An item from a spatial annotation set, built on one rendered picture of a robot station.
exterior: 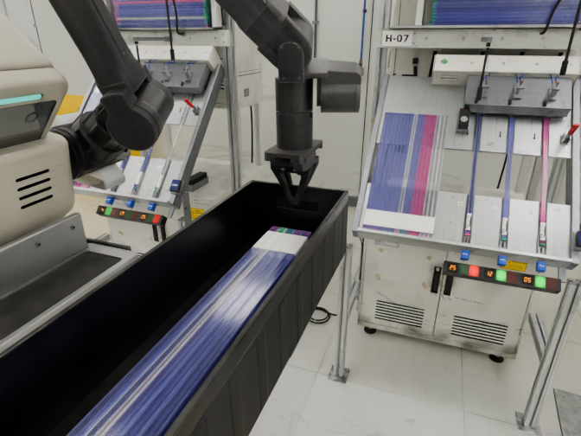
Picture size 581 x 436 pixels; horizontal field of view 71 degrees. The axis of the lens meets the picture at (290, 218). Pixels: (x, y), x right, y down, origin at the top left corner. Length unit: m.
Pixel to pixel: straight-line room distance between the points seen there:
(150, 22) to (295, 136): 1.64
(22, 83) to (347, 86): 0.41
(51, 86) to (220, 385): 0.43
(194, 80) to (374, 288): 1.25
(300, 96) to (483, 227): 1.01
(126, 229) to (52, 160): 1.78
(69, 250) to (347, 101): 0.48
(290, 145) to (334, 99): 0.09
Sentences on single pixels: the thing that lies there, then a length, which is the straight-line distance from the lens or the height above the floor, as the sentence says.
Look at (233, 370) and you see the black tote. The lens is 0.34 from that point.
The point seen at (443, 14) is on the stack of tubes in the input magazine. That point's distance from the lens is 1.76.
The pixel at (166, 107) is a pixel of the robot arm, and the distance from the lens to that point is 0.71.
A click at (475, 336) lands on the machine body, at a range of 2.04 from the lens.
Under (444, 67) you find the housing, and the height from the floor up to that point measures 1.25.
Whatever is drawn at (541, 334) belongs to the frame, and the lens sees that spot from 1.88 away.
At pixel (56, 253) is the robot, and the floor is 1.06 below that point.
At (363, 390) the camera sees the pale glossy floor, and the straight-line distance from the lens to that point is 1.87.
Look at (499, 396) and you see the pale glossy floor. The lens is 2.01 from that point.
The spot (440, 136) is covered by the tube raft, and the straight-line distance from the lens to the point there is 1.64.
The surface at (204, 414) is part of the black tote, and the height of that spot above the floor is 1.11.
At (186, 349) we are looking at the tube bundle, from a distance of 0.45.
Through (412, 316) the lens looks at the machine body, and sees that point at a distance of 2.01.
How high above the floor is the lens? 1.35
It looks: 24 degrees down
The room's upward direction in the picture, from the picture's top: straight up
